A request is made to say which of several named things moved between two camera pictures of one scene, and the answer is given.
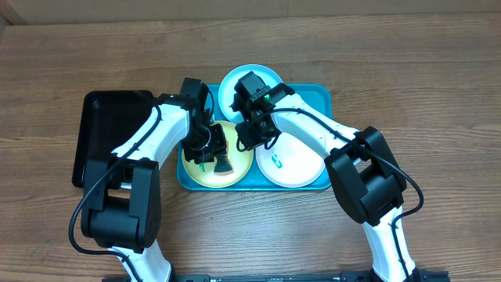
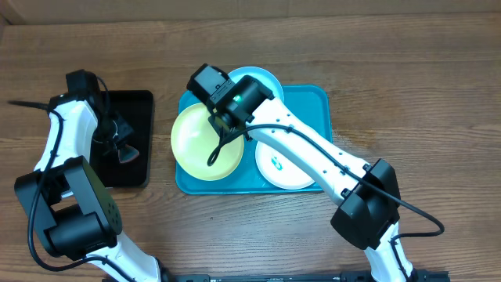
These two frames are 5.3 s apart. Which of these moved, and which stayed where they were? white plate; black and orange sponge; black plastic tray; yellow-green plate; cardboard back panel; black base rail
Moved: yellow-green plate; black and orange sponge
Stayed: black base rail; black plastic tray; cardboard back panel; white plate
